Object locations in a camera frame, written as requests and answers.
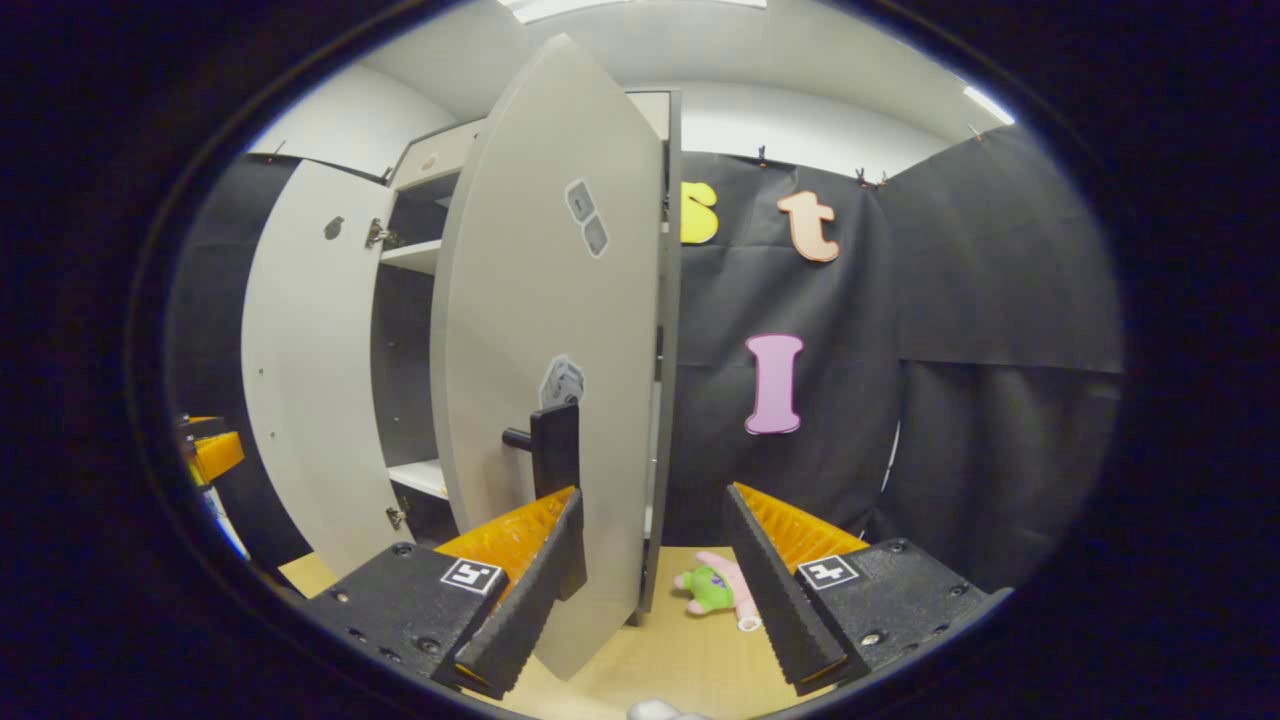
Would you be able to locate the green and pink plush toy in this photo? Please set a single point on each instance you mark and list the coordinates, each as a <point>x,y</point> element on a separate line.
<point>712,590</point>

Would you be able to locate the long ceiling light panel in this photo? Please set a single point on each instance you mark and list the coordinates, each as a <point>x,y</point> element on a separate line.
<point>620,8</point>
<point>988,105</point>

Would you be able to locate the white and blue printed panel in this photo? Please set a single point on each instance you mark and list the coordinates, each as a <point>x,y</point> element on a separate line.
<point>228,525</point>

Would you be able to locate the black backdrop cloth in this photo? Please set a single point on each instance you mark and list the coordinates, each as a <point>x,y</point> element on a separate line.
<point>950,300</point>

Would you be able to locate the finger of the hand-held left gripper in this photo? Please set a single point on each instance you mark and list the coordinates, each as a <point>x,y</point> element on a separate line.
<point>200,420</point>
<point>220,455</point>

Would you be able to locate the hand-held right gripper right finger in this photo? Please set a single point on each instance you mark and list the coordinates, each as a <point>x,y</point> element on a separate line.
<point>770,600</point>

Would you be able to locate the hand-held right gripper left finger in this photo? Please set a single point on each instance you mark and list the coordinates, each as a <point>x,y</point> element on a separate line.
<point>540,590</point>

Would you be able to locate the grey shoe cabinet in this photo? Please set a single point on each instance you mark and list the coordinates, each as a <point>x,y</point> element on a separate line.
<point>670,300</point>

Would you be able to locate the grey cabinet drawer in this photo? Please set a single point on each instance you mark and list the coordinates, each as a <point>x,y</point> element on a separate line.
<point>440,155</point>

